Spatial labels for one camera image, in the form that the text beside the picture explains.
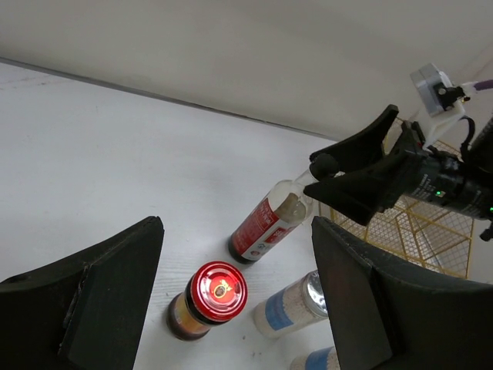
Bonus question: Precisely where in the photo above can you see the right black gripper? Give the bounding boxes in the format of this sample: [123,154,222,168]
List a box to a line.
[304,104,462,226]

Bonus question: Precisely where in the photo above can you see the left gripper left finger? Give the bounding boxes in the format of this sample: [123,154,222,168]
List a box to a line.
[1,216,164,369]

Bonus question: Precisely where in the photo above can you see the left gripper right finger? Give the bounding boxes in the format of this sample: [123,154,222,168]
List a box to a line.
[311,217,492,369]

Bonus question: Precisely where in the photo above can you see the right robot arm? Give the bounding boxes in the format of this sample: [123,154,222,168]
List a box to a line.
[304,105,492,226]

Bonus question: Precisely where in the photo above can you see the silver lid shaker front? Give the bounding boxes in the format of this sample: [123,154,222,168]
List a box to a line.
[289,347,340,370]

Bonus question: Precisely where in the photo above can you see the silver lid shaker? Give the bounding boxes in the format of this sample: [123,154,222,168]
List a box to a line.
[253,271,328,339]
[289,347,340,370]

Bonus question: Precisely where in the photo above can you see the silver lid shaker rear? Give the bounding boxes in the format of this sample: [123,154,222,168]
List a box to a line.
[253,271,328,339]

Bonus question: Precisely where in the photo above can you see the red lid sauce jar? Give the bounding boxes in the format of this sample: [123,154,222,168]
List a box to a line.
[165,261,248,341]

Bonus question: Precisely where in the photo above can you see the gold wire basket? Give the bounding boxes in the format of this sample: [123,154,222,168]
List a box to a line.
[320,125,476,278]

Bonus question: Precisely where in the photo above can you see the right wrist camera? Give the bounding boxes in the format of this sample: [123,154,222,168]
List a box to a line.
[410,63,465,148]

